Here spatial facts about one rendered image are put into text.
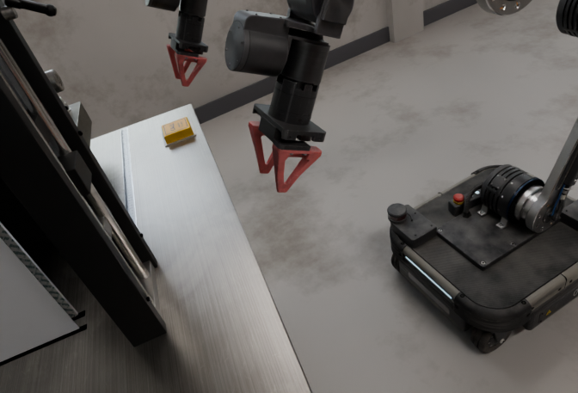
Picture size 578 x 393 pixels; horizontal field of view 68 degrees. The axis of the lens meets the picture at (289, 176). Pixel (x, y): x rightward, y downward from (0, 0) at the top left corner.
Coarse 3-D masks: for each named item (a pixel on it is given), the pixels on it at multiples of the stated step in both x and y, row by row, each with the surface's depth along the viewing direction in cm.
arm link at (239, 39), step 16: (336, 0) 49; (240, 16) 49; (256, 16) 48; (272, 16) 50; (288, 16) 55; (320, 16) 49; (336, 16) 50; (240, 32) 49; (256, 32) 49; (272, 32) 50; (288, 32) 51; (320, 32) 50; (336, 32) 51; (240, 48) 49; (256, 48) 49; (272, 48) 50; (240, 64) 49; (256, 64) 50; (272, 64) 51
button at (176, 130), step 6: (180, 120) 111; (186, 120) 111; (162, 126) 111; (168, 126) 110; (174, 126) 109; (180, 126) 109; (186, 126) 108; (168, 132) 108; (174, 132) 107; (180, 132) 107; (186, 132) 108; (192, 132) 108; (168, 138) 107; (174, 138) 107; (180, 138) 108
